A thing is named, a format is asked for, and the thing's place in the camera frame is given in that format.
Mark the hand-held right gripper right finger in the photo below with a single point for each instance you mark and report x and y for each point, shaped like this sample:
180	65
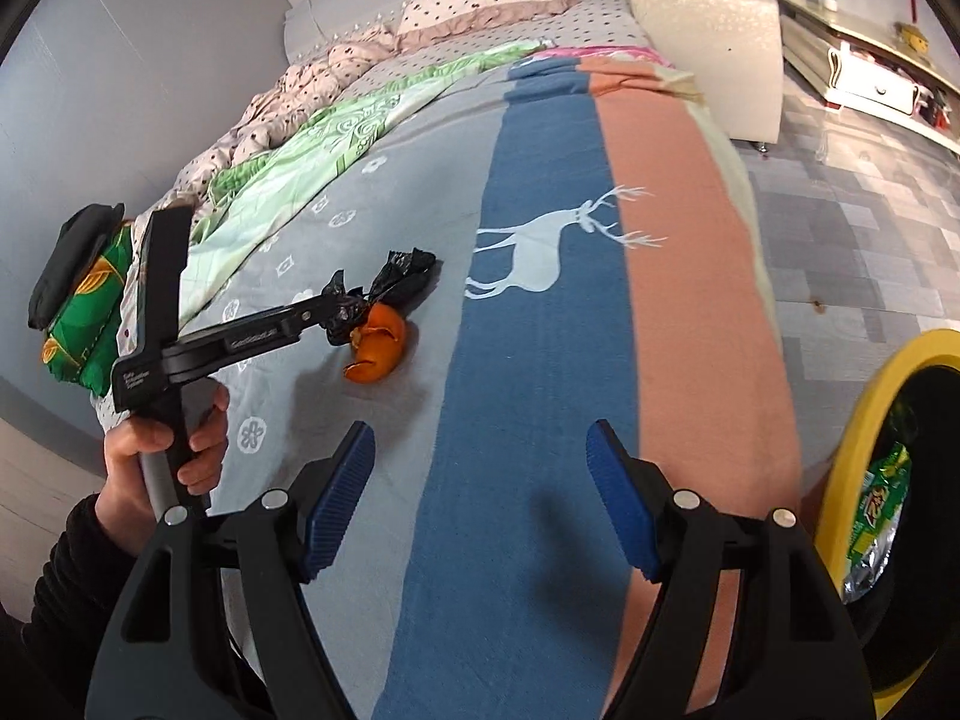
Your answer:
619	495

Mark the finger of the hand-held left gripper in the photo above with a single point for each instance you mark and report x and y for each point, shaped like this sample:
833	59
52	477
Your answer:
326	309

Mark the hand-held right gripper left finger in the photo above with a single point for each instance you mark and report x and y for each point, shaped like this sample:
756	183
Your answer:
341	495

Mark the black plastic bag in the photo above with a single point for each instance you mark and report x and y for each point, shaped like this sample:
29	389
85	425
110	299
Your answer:
405	277

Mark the yellow trash bin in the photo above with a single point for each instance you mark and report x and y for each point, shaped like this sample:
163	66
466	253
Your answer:
855	435

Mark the green snack packet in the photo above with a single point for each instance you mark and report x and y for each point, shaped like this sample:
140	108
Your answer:
877	510

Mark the person's left forearm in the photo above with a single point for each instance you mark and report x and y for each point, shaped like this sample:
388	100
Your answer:
82	577

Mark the person's left hand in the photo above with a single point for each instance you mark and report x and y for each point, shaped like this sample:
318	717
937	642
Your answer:
124	465

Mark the orange peel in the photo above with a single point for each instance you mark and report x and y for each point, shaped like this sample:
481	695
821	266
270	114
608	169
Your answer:
386	349

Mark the green patterned cushion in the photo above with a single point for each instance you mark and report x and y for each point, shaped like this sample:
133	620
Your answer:
82	315

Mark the black folded cloth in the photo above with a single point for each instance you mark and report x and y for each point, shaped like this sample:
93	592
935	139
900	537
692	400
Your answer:
71	247

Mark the green floral quilt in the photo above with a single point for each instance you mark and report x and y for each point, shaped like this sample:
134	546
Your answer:
315	142

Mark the pink dotted quilt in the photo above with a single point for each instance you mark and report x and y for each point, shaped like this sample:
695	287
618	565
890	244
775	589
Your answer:
300	90

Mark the pink dotted pillow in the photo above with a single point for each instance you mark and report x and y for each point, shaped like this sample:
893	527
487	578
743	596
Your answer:
487	0

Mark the pink floral sheet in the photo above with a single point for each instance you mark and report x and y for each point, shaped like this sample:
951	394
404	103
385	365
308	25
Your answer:
600	55

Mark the dotted bed sheet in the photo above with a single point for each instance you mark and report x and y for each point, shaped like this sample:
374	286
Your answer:
585	22

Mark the white nightstand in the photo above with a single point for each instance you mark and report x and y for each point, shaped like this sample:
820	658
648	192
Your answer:
705	52

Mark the white low cabinet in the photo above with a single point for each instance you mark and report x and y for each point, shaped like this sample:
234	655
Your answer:
870	75

